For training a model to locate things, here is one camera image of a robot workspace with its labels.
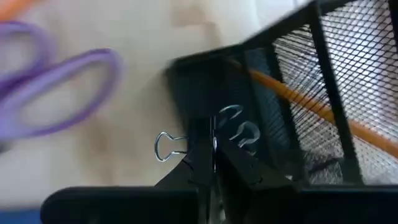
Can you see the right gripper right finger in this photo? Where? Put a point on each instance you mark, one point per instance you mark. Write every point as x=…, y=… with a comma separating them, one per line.
x=280, y=205

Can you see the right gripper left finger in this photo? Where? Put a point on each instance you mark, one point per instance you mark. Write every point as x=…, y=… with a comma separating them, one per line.
x=124, y=205

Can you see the black binder clip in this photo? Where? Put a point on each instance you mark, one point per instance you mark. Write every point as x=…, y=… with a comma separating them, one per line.
x=230, y=108
x=200, y=137

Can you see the orange pencil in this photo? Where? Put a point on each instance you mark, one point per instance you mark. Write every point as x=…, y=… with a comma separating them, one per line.
x=12, y=7
x=301, y=99

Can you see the black mesh desk organizer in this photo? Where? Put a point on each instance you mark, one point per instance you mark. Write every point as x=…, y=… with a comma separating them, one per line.
x=326, y=62

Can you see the blue eraser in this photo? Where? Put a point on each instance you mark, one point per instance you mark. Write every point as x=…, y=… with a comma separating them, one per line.
x=15, y=217

